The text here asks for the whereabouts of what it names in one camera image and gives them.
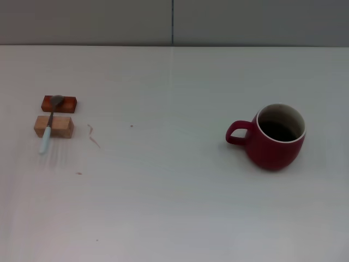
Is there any dark coffee liquid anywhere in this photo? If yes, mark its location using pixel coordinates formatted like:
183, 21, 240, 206
258, 120, 302, 142

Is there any dark reddish wooden block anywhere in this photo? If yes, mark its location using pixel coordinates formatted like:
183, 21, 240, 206
41, 95, 79, 114

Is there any red ceramic cup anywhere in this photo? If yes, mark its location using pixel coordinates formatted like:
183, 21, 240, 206
225, 103, 308, 172

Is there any light wooden block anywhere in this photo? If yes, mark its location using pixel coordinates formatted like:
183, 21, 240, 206
33, 115, 75, 139

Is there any blue handled metal spoon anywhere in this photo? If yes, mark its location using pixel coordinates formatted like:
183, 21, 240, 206
38, 94, 65, 155

